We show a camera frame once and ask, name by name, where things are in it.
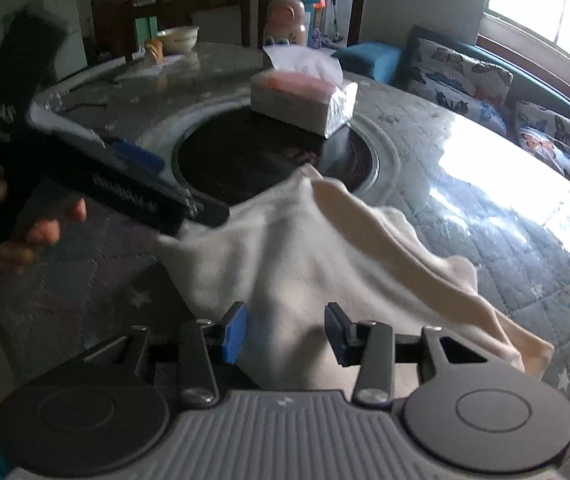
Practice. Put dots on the white ceramic bowl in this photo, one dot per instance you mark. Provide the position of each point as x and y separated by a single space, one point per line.
178 40

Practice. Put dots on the black round induction cooktop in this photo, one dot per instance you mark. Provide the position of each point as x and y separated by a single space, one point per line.
237 154

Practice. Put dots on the right butterfly pillow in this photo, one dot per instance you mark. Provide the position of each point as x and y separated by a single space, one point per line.
544 134

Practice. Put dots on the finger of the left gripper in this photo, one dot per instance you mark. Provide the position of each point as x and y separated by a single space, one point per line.
135 154

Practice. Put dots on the dark wooden cabinet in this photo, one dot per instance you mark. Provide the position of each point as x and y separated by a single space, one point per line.
114 27

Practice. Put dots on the blue white storage cart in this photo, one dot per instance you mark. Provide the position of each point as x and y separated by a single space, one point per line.
314 11

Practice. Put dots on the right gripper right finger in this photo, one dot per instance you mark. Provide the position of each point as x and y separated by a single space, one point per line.
342 335

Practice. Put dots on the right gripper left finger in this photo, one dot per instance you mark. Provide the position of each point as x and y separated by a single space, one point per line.
234 323

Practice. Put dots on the cream white garment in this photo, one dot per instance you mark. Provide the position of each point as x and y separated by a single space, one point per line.
307 242

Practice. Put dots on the pink white tissue pack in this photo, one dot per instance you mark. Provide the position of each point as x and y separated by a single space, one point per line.
304 88

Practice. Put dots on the pink cartoon face bottle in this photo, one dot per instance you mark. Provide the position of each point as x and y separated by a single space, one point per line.
286 24

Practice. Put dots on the left butterfly pillow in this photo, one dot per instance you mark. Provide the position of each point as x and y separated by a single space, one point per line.
469 87

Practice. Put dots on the butterfly pillow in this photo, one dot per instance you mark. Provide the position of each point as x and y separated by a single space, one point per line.
469 87
544 134

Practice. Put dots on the clear glasses black temples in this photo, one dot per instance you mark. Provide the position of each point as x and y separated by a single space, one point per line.
102 104

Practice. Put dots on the teal sofa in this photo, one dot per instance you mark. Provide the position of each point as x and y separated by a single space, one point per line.
390 64

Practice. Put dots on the person left hand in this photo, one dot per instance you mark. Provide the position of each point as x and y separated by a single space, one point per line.
30 229

